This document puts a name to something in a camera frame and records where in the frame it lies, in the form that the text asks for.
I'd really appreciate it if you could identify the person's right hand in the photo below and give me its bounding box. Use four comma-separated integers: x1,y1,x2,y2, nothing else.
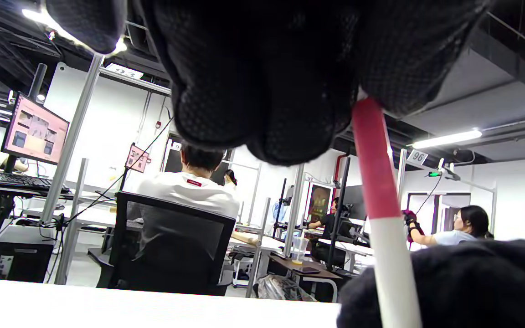
337,240,525,328

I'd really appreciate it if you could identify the person's left hand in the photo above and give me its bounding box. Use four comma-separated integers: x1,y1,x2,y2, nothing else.
45,0,491,167

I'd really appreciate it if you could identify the white twist pen red cap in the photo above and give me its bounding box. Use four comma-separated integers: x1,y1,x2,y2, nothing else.
351,97,423,328

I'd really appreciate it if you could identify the brown top white side table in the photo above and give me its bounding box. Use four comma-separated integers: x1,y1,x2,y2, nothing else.
269,255,343,303

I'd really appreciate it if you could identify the ceiling tube light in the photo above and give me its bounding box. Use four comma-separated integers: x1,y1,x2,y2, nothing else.
411,129,483,150

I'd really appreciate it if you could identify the small pink screen tablet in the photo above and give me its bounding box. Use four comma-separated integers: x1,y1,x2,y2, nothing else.
125,143,152,174

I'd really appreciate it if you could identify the cardboard tube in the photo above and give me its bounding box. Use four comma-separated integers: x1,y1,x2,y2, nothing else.
231,231,262,248

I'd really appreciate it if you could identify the clear plastic cup with straw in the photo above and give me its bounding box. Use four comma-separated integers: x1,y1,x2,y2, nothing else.
291,236,310,265

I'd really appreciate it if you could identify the crumpled plastic bag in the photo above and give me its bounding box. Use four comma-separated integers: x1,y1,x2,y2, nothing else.
254,274,318,302

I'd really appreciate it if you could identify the black mesh office chair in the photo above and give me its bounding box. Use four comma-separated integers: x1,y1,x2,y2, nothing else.
87,191,237,297

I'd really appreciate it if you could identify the white desk with metal legs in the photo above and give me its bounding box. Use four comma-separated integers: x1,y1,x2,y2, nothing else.
21,200,290,256

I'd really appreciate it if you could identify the computer monitor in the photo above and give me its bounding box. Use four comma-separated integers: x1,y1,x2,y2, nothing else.
0,92,71,166

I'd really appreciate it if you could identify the black keyboard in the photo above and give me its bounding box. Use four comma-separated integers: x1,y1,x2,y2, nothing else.
0,168,71,194

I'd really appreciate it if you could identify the black computer tower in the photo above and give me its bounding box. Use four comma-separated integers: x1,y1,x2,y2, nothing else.
0,225,57,284

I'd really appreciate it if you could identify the aluminium frame post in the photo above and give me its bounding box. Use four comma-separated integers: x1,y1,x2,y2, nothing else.
39,54,106,224

